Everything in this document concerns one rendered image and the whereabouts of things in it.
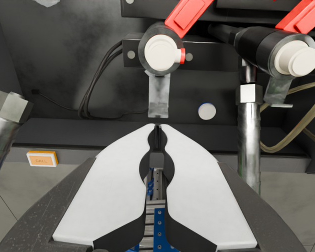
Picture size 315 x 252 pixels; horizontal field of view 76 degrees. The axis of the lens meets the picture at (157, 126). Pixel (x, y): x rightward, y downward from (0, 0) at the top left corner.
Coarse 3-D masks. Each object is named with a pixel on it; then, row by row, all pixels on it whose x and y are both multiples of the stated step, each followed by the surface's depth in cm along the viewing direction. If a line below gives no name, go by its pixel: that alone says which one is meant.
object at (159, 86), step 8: (152, 80) 13; (160, 80) 13; (168, 80) 13; (152, 88) 14; (160, 88) 14; (168, 88) 14; (152, 96) 14; (160, 96) 14; (168, 96) 14; (152, 104) 14; (160, 104) 14
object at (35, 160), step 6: (30, 150) 39; (36, 150) 39; (30, 156) 39; (36, 156) 39; (42, 156) 39; (48, 156) 39; (54, 156) 39; (36, 162) 39; (42, 162) 39; (48, 162) 39
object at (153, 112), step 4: (148, 108) 14; (152, 108) 14; (156, 108) 14; (160, 108) 14; (164, 108) 14; (148, 112) 14; (152, 112) 14; (156, 112) 14; (160, 112) 14; (164, 112) 14; (148, 116) 14; (152, 116) 14; (156, 116) 14; (160, 116) 14; (164, 116) 14
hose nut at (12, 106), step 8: (0, 96) 13; (8, 96) 12; (16, 96) 13; (0, 104) 12; (8, 104) 13; (16, 104) 13; (24, 104) 13; (32, 104) 14; (0, 112) 12; (8, 112) 13; (16, 112) 13; (24, 112) 13; (16, 120) 13; (24, 120) 14
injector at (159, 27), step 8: (152, 24) 16; (160, 24) 13; (152, 32) 12; (160, 32) 12; (168, 32) 12; (144, 40) 12; (176, 40) 12; (144, 48) 13; (144, 56) 13; (144, 64) 13; (176, 64) 13; (152, 72) 13; (160, 72) 13; (168, 72) 13
